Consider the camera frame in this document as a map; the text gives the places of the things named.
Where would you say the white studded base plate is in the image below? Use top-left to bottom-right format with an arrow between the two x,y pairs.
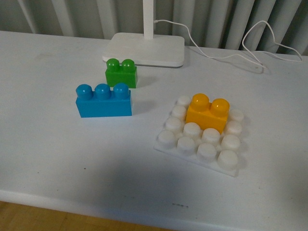
154,96 -> 244,177

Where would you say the blue three-stud block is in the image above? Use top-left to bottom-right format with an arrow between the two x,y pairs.
76,83 -> 132,118

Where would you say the yellow two-stud block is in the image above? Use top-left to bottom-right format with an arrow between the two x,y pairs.
186,93 -> 230,134

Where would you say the green two-stud block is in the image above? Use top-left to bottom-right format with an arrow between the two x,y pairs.
105,58 -> 138,89

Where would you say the white lamp stand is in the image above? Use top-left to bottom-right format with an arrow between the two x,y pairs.
103,0 -> 184,68

